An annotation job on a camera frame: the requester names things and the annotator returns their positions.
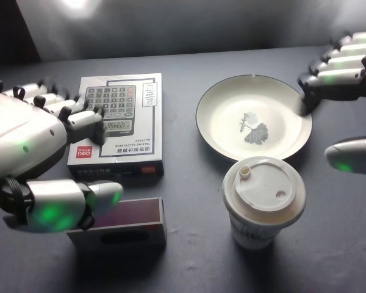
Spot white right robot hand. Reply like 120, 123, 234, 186
297, 30, 366, 175

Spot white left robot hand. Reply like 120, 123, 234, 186
0, 78, 124, 234

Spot white paper cup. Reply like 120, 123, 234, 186
221, 156, 307, 250

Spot small maroon-topped box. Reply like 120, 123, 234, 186
66, 197, 168, 257

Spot white calculator box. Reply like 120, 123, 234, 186
66, 72, 165, 178

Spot white plate with leaf print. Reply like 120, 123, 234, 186
195, 74, 314, 162

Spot dark panel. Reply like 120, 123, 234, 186
0, 0, 42, 64

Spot grey table cloth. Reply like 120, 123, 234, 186
0, 42, 366, 293

